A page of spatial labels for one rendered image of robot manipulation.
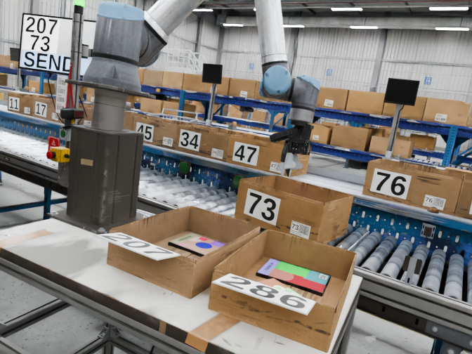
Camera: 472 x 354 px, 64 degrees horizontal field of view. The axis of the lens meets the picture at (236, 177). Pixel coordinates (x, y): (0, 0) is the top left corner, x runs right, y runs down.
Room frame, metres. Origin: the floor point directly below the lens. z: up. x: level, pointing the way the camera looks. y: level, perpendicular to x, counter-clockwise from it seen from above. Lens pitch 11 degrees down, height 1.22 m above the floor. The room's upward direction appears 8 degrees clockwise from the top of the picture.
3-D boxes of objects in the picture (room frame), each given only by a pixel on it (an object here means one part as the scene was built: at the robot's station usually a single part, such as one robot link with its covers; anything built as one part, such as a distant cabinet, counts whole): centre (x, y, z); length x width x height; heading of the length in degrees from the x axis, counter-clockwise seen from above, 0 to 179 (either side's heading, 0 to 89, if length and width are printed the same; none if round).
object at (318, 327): (0.93, -0.18, 0.80); 0.38 x 0.28 x 0.10; 158
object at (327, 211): (1.56, -0.26, 0.83); 0.39 x 0.29 x 0.17; 53
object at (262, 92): (1.46, -0.10, 1.31); 0.12 x 0.12 x 0.09; 87
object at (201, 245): (1.15, 0.07, 0.76); 0.19 x 0.14 x 0.02; 62
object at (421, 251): (1.36, -0.71, 0.72); 0.52 x 0.05 x 0.05; 150
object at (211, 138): (2.40, 0.16, 0.96); 0.39 x 0.29 x 0.17; 60
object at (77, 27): (1.98, 0.90, 1.11); 0.12 x 0.05 x 0.88; 60
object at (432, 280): (1.32, -0.77, 0.72); 0.52 x 0.05 x 0.05; 150
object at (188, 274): (1.07, 0.11, 0.80); 0.38 x 0.28 x 0.10; 154
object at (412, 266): (1.13, -0.58, 0.78); 0.05 x 0.01 x 0.11; 60
